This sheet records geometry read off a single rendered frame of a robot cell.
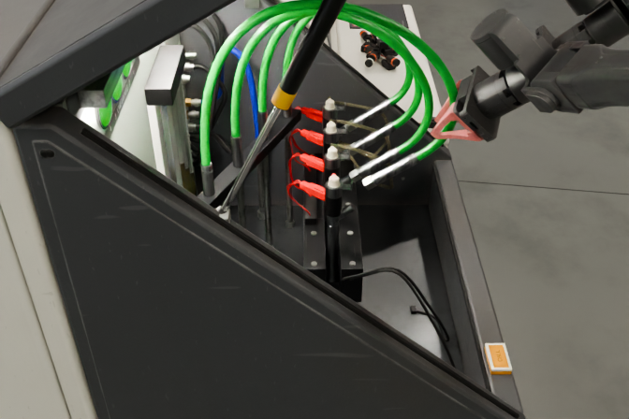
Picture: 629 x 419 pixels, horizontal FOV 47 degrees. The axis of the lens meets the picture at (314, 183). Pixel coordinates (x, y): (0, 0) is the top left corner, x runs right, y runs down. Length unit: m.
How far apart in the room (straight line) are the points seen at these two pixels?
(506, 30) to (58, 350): 0.67
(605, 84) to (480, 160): 2.41
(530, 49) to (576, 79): 0.11
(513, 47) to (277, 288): 0.42
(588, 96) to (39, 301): 0.66
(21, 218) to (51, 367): 0.24
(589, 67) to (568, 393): 1.63
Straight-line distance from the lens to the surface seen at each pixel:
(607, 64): 0.86
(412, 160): 1.12
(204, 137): 1.10
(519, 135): 3.46
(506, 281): 2.67
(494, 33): 0.95
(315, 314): 0.84
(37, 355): 0.95
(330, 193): 1.15
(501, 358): 1.13
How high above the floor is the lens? 1.81
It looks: 37 degrees down
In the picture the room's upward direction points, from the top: straight up
